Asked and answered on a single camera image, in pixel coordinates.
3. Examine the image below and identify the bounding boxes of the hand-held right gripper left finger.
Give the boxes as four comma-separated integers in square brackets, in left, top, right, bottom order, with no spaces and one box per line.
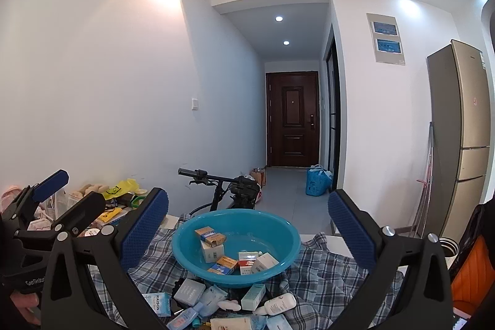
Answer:
[40,187,170,330]

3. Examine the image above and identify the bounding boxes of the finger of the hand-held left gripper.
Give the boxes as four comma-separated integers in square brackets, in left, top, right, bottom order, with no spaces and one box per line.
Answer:
[0,169,71,235]
[15,191,106,242]

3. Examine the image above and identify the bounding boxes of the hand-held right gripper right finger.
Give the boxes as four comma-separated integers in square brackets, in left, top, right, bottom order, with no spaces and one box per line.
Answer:
[327,188,453,330]

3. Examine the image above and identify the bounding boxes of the gold and blue box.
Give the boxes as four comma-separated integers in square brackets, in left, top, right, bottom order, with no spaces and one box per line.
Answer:
[194,226,227,248]

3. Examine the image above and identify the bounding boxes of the orange and blue box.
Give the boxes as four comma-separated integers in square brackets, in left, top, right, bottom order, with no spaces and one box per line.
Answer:
[207,256,239,276]

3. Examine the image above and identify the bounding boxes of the white and pink box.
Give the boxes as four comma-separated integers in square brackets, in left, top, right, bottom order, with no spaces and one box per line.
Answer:
[251,252,280,276]

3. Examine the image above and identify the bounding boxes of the blue plastic basin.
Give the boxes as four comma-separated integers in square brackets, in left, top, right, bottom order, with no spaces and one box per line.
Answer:
[172,208,302,289]

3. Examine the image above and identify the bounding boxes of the red and white cigarette pack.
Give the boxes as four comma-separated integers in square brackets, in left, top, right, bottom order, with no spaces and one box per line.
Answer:
[236,251,259,276]

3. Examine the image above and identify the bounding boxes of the person's left hand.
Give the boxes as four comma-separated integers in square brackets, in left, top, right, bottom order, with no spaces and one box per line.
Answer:
[9,292,42,328]

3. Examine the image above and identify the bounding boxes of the beige plush toy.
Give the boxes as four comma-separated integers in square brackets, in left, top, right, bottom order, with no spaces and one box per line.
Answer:
[69,182,113,199]

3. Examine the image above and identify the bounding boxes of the yellow book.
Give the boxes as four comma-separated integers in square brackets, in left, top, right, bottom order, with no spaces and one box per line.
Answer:
[96,208,125,226]

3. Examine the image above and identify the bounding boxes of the blue plaid cloth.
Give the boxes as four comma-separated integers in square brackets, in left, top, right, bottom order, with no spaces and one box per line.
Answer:
[90,213,405,330]

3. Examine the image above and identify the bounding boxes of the yellow plastic bag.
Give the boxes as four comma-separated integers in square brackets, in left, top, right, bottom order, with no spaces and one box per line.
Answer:
[102,179,140,199]

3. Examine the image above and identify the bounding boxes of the blue woven bag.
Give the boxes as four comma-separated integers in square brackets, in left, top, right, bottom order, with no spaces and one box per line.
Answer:
[305,164,334,197]

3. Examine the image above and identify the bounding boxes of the light blue box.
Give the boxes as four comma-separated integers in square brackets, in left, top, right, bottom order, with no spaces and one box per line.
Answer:
[142,292,172,317]

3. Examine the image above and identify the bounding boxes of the grey box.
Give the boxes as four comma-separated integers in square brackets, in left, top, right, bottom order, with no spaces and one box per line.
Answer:
[173,278,207,307]

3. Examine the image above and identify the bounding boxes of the folded metal drying rack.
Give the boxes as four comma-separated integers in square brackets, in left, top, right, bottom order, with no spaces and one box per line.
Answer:
[412,122,435,235]

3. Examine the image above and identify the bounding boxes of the small blue bottle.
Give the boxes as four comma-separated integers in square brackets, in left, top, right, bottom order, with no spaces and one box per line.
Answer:
[166,308,200,330]

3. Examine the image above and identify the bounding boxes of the white steel thermos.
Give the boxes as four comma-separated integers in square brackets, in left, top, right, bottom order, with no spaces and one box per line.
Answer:
[438,237,459,271]

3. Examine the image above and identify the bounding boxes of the white plastic bag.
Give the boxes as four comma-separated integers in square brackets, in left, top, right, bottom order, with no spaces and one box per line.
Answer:
[243,175,264,201]

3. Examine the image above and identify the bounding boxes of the white squeeze bottle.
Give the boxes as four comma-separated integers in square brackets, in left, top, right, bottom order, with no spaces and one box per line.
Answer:
[253,293,298,317]

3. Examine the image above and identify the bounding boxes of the orange paper bag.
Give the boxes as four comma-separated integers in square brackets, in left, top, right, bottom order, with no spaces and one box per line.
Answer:
[249,167,268,187]

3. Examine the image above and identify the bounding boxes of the black bicycle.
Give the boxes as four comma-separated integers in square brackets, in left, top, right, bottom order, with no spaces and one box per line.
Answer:
[177,167,261,215]

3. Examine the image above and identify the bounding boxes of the black framed glass door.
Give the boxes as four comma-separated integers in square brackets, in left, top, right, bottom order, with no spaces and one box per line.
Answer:
[325,36,342,194]

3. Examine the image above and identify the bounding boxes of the blue packet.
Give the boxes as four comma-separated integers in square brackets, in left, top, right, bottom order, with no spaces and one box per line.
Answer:
[266,314,295,330]

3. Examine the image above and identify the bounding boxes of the white and green box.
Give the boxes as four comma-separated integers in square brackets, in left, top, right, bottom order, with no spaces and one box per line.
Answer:
[240,283,267,311]

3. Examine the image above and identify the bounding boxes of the orange and black bag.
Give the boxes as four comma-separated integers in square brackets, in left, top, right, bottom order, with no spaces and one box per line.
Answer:
[448,204,495,317]

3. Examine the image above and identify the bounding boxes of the dark brown door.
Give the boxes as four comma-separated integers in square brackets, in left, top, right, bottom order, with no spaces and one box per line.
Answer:
[265,71,320,169]

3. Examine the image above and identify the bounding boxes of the flat white box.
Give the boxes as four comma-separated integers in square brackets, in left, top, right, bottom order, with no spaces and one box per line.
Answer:
[209,316,252,330]

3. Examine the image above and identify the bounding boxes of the gold refrigerator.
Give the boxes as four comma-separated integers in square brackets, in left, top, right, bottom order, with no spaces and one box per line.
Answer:
[426,39,492,244]

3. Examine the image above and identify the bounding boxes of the grey electrical panel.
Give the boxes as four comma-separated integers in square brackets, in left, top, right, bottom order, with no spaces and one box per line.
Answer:
[366,12,407,66]

